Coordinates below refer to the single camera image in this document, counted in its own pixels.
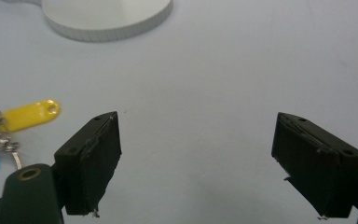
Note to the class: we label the yellow key tag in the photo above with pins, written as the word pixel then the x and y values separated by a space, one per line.
pixel 24 117

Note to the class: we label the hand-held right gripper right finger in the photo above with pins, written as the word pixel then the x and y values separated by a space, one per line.
pixel 317 168

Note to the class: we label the pale grey table mat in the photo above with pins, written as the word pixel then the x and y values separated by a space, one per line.
pixel 199 77

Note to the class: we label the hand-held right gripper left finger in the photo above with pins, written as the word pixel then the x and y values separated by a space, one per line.
pixel 88 165

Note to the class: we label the white key stand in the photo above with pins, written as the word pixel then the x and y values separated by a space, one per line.
pixel 105 15

